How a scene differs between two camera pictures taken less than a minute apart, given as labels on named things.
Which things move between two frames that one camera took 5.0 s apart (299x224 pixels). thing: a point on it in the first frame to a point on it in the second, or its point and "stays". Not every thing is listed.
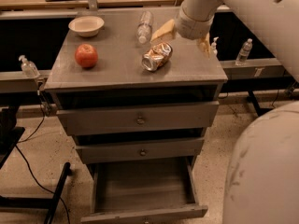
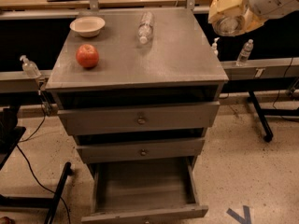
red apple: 86,55 stays
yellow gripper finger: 168,30 to 227,1
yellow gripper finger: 205,45 to 252,21
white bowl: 87,25 stays
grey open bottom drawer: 143,190 stays
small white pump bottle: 214,48 stays
